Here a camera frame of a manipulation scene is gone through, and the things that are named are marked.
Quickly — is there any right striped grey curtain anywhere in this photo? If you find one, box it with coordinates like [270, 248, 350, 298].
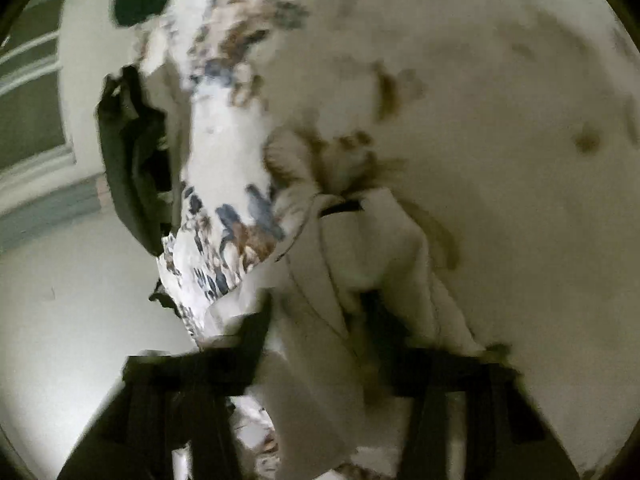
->
[1, 174, 112, 254]

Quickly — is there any folded black garment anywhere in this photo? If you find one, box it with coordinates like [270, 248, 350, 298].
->
[96, 65, 172, 257]

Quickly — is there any white framed window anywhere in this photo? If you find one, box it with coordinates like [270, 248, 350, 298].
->
[1, 0, 72, 176]

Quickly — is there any floral bed quilt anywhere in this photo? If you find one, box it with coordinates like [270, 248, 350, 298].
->
[141, 0, 639, 479]

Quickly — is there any beige long sleeve shirt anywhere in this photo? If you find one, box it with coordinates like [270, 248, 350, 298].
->
[199, 186, 490, 480]

